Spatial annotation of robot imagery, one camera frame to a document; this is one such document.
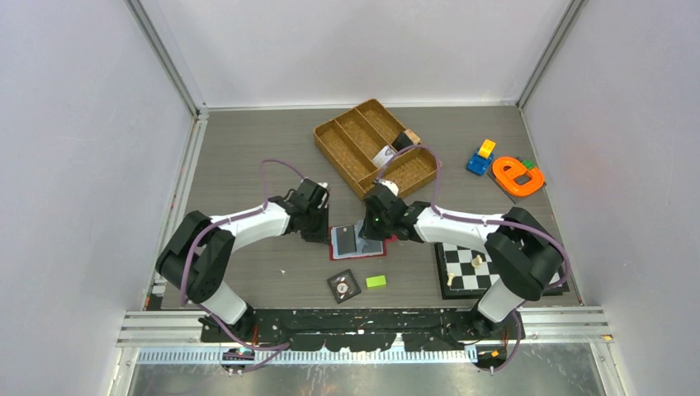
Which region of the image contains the poker chip in black case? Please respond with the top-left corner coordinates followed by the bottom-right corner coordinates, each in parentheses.
top-left (326, 269), bottom-right (362, 304)

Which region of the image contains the blue toy brick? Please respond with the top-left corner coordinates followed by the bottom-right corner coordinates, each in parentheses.
top-left (466, 152), bottom-right (494, 177)

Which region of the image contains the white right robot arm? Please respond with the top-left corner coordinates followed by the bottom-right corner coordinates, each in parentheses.
top-left (360, 181), bottom-right (570, 339)

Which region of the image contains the green toy brick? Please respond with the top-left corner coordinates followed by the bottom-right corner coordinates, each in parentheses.
top-left (521, 159), bottom-right (536, 171)

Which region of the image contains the yellow toy brick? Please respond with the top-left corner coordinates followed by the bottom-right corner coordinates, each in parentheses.
top-left (477, 139), bottom-right (496, 159)

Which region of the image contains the green rectangular block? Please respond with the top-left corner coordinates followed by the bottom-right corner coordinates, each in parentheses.
top-left (366, 275), bottom-right (387, 289)

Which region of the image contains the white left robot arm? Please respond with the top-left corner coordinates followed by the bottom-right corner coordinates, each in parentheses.
top-left (155, 178), bottom-right (329, 342)

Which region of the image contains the wooden chess piece upper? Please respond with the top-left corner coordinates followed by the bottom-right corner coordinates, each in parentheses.
top-left (471, 255), bottom-right (484, 268)

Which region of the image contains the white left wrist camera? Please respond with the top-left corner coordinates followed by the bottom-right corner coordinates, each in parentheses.
top-left (318, 182), bottom-right (329, 207)

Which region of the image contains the black white chessboard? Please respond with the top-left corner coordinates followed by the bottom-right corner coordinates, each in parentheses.
top-left (433, 240), bottom-right (570, 300)

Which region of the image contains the red leather card holder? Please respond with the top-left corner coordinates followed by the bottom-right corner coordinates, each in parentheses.
top-left (329, 220), bottom-right (397, 261)

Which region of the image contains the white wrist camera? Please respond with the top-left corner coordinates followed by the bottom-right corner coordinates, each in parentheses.
top-left (318, 182), bottom-right (329, 207)
top-left (379, 179), bottom-right (399, 196)

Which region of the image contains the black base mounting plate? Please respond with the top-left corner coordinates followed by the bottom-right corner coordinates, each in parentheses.
top-left (200, 305), bottom-right (526, 354)

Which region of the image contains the woven wicker divided tray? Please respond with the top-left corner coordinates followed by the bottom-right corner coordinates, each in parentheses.
top-left (313, 99), bottom-right (440, 198)

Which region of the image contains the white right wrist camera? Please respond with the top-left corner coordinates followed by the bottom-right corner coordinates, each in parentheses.
top-left (379, 179), bottom-right (399, 196)

